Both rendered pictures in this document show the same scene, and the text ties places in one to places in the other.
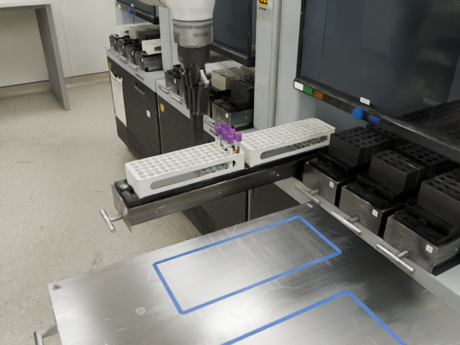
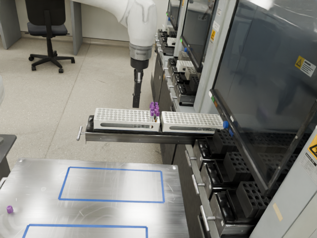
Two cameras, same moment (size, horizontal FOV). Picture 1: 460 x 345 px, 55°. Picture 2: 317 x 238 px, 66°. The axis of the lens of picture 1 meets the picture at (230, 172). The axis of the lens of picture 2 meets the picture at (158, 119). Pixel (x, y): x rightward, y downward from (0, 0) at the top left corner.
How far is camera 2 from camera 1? 40 cm
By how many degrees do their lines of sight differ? 17
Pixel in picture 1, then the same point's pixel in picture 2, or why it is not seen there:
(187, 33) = (133, 51)
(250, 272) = (108, 192)
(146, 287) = (55, 177)
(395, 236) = (213, 205)
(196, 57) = (137, 65)
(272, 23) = (212, 52)
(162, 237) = (143, 144)
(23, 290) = (68, 145)
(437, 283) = not seen: outside the picture
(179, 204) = (113, 138)
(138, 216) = (90, 137)
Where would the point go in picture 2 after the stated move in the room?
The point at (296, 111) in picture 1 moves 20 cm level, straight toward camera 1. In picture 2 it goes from (209, 107) to (191, 124)
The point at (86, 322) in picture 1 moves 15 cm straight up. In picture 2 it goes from (17, 183) to (8, 149)
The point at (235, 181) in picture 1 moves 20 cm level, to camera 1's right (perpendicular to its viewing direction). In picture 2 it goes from (149, 136) to (190, 152)
